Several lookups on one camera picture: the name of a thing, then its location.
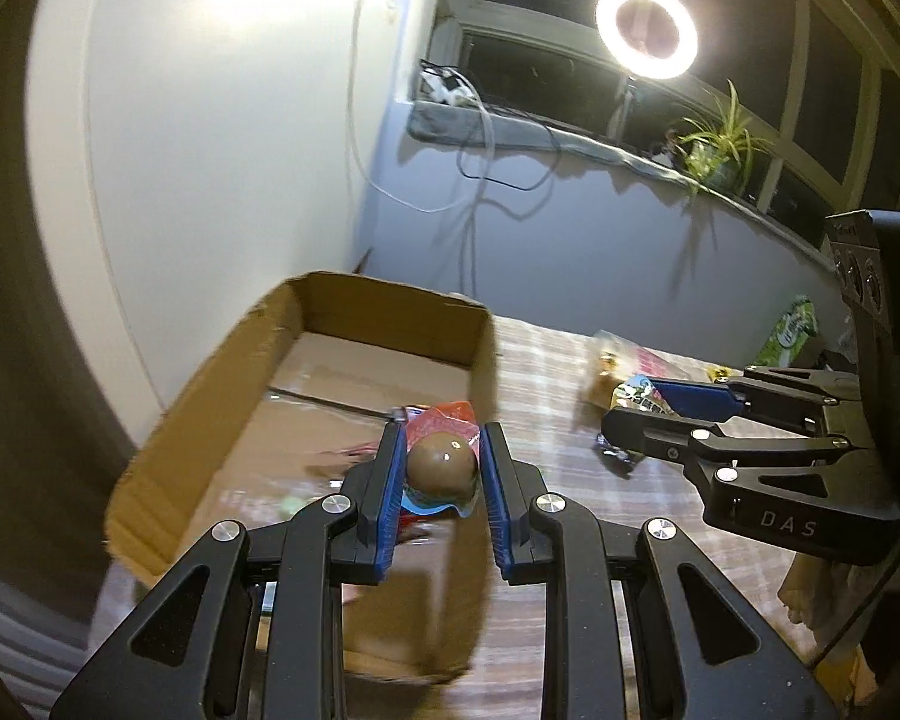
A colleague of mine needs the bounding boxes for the blue white snack bar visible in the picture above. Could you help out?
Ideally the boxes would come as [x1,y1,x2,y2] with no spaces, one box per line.
[611,375,680,417]

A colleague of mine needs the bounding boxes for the cardboard box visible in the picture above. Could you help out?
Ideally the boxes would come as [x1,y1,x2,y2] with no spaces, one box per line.
[103,270,500,687]

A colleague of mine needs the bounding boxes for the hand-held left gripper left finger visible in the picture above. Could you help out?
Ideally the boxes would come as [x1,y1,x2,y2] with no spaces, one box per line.
[49,422,410,720]

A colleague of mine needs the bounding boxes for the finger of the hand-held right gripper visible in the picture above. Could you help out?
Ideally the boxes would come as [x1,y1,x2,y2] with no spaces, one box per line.
[601,406,868,497]
[649,365,860,437]

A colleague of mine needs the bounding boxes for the black cable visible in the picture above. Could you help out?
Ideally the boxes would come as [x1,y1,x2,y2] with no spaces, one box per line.
[420,60,563,192]

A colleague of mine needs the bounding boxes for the beige stuffed toy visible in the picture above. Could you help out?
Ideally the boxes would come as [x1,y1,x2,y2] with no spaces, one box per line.
[776,532,900,627]

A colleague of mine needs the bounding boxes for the ring light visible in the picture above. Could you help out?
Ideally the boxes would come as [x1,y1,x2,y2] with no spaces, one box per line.
[595,0,700,81]

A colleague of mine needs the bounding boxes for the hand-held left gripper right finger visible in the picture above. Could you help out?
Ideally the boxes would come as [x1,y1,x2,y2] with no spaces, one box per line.
[482,422,841,720]

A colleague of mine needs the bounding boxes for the chocolate egg toy package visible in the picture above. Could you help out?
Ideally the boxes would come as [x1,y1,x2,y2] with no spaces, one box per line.
[394,399,488,520]

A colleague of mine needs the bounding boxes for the bagged bread loaf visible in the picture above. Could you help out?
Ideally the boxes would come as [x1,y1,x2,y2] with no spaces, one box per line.
[581,330,721,428]

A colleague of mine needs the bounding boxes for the white power strip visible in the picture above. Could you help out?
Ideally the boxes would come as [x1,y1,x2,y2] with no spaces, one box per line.
[418,64,477,106]

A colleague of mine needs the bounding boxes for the potted spider plant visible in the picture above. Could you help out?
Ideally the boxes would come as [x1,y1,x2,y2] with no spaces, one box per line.
[664,79,777,200]

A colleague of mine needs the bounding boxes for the green printed bag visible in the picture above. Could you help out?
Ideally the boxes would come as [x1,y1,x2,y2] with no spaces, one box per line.
[754,294,820,368]

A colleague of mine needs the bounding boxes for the white cable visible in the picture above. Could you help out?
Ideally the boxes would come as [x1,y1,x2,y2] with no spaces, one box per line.
[341,0,496,215]

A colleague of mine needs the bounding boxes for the black light tripod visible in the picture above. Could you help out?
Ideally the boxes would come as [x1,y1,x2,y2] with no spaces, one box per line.
[604,79,642,143]

